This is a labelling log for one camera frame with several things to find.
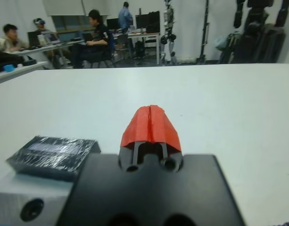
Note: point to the black round object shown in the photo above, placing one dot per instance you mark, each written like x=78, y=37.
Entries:
x=29, y=62

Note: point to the tall tripod stand pole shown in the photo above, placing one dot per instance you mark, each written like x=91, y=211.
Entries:
x=204, y=28

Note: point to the black bag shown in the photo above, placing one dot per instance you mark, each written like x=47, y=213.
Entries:
x=5, y=58

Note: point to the person wearing headset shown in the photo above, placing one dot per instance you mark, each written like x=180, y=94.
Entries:
x=41, y=29

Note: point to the black foil-wrapped box lid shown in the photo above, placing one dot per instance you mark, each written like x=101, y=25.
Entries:
x=52, y=155

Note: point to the black robot stand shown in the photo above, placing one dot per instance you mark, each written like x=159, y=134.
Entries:
x=259, y=35

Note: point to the greenish bag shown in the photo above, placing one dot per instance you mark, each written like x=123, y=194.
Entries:
x=225, y=42

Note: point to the white office desk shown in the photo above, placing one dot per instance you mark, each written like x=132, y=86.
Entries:
x=144, y=34

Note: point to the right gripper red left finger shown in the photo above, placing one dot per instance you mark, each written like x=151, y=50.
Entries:
x=137, y=127

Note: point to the seated person in black shirt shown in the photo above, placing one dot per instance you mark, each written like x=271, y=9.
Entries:
x=100, y=35

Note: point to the silver humanoid robot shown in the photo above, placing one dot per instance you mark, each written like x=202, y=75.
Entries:
x=168, y=14

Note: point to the person in beige jacket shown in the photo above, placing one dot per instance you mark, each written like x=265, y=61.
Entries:
x=13, y=42

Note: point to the white side table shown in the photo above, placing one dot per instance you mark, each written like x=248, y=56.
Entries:
x=21, y=70

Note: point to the standing person in blue shirt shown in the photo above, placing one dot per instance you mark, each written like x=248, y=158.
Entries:
x=125, y=16

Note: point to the white roller blind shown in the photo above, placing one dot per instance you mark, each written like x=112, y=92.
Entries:
x=64, y=7

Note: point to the black computer monitor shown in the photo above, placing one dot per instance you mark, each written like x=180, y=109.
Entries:
x=153, y=22
x=140, y=21
x=112, y=23

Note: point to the white bottle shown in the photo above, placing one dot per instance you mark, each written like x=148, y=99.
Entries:
x=41, y=40

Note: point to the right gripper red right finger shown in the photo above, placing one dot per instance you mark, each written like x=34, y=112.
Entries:
x=164, y=128

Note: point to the black office chair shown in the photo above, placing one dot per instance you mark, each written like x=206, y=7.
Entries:
x=98, y=56

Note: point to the small blue object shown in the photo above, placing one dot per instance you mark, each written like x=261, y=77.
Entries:
x=9, y=68

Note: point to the black suitcase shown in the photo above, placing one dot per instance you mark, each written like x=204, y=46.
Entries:
x=139, y=49

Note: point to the long white desk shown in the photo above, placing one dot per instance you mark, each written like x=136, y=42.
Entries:
x=47, y=47

